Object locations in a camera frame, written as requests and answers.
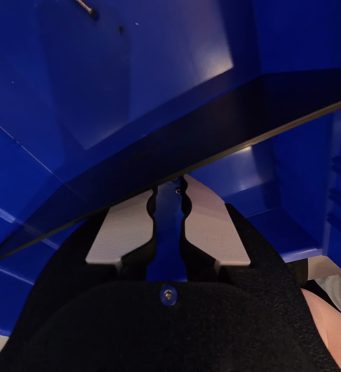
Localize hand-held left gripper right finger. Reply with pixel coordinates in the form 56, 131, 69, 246
180, 174, 251, 281

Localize long metal bolt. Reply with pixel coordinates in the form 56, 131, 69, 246
75, 0, 97, 17

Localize blue plastic bin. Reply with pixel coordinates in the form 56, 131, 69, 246
0, 0, 341, 338

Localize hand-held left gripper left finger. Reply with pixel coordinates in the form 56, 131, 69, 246
85, 186, 159, 280

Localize person's bare leg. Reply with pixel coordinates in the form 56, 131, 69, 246
301, 288, 341, 372

